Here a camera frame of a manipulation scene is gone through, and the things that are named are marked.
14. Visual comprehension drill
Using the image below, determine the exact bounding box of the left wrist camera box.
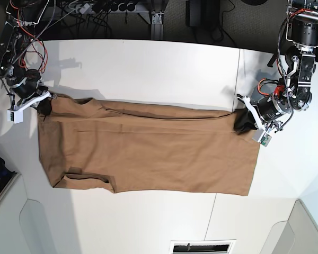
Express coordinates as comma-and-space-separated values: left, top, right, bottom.
252, 129, 272, 147

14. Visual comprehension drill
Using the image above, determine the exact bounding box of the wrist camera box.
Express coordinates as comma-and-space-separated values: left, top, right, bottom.
7, 110, 24, 124
252, 129, 272, 147

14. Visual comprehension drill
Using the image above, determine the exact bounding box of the black power strip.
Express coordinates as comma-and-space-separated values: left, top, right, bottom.
92, 0, 138, 13

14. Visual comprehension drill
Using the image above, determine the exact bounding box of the brown t-shirt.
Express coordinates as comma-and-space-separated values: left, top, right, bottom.
38, 95, 259, 196

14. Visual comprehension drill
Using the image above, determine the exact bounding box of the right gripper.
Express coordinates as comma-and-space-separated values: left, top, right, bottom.
9, 77, 56, 116

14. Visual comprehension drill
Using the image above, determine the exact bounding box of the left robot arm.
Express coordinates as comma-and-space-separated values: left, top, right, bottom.
234, 1, 318, 134

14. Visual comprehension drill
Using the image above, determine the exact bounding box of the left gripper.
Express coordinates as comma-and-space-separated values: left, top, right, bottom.
233, 94, 292, 135

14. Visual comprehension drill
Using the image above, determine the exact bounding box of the black power adapter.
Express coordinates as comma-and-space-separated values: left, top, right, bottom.
185, 0, 202, 28

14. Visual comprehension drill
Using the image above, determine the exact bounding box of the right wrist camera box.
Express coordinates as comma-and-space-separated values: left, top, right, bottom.
7, 110, 24, 124

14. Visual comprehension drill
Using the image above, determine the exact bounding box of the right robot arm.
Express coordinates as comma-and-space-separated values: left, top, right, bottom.
0, 1, 57, 123

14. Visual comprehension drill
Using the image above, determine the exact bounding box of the aluminium frame post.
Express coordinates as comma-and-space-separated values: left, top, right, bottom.
150, 12, 164, 41

